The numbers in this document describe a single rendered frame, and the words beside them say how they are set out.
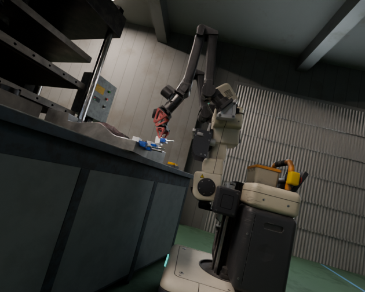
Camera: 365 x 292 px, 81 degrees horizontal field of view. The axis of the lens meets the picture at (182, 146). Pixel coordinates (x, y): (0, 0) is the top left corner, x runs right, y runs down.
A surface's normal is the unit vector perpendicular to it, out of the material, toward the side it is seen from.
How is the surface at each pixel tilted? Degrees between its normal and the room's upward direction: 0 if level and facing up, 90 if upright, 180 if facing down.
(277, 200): 90
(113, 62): 90
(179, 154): 90
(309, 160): 90
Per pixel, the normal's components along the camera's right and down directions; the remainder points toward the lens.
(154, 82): -0.04, -0.17
